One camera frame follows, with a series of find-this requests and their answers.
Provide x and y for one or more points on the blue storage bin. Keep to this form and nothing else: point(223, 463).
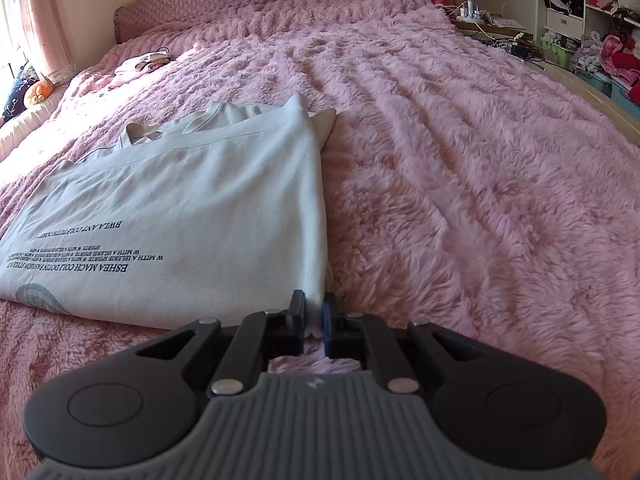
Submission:
point(597, 82)

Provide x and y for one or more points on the white printed sweatshirt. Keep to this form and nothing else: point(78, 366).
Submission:
point(175, 220)

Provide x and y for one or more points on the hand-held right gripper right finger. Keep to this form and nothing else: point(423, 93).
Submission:
point(327, 325)

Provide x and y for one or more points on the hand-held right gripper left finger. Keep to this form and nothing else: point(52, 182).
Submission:
point(298, 320)

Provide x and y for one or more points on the small pink garment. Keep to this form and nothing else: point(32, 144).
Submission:
point(140, 66)

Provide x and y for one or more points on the wooden bedside table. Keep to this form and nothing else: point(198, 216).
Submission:
point(495, 27)

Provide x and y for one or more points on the pink lace-trimmed curtain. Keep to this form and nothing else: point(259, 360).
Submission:
point(40, 15)

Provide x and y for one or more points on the navy patterned pillow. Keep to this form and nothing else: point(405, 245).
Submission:
point(17, 92)

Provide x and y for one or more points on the orange plush toy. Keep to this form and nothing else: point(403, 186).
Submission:
point(39, 92)

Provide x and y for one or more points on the white open wardrobe shelves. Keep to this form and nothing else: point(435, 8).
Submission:
point(590, 10)

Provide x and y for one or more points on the pink fluffy blanket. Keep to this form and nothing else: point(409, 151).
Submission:
point(460, 185)

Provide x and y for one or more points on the beige window seat cushion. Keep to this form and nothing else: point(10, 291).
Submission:
point(25, 130)

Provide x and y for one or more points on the green storage bin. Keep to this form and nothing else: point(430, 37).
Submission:
point(565, 55)

